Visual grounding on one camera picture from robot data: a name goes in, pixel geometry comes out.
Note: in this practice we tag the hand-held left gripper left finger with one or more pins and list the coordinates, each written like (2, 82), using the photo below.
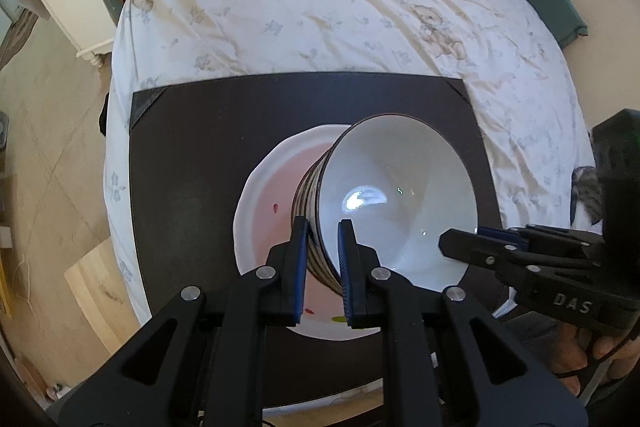
(300, 267)

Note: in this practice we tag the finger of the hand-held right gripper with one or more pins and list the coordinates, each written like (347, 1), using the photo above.
(495, 233)
(465, 248)

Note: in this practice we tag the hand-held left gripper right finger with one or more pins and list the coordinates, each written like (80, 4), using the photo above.
(345, 267)

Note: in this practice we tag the white dark-rimmed bowl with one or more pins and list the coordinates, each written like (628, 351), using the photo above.
(311, 192)
(322, 269)
(395, 207)

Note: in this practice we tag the pink strawberry-print plate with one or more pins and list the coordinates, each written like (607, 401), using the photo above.
(270, 207)

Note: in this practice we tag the person's right hand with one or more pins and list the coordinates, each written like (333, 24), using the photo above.
(572, 347)

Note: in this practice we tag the grey and white cat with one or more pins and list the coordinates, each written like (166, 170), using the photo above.
(586, 192)

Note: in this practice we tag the black lap table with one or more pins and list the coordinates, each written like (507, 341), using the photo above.
(190, 157)

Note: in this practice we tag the light wooden board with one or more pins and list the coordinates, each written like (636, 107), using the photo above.
(100, 292)

